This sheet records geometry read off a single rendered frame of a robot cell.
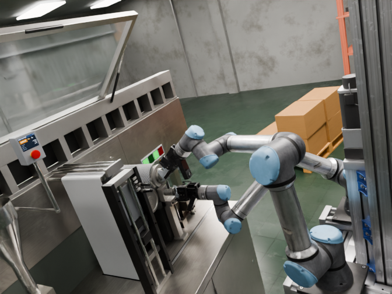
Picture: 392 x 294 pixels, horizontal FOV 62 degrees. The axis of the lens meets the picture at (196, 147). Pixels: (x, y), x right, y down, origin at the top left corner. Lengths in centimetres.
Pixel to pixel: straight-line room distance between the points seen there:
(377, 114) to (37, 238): 142
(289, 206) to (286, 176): 11
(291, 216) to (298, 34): 723
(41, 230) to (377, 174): 138
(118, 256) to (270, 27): 743
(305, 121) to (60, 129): 278
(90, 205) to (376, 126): 115
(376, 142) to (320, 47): 692
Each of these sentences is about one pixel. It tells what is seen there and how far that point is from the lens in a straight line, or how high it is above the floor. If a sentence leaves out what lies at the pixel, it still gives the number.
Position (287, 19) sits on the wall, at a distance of 827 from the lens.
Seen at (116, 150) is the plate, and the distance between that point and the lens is 191.
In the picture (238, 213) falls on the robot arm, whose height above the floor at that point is 106.
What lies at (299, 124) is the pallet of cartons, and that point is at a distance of 384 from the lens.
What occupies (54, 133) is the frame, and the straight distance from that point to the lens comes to 166.
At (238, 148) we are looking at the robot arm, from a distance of 138.
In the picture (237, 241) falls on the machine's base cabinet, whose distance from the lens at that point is 186.
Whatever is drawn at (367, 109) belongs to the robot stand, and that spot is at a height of 148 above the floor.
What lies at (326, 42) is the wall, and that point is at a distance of 806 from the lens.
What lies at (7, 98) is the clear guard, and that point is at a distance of 139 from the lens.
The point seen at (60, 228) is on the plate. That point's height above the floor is 120.
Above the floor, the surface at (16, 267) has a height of 131.
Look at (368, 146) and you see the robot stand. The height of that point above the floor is 135.
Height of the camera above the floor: 187
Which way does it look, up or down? 19 degrees down
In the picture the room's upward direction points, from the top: 16 degrees counter-clockwise
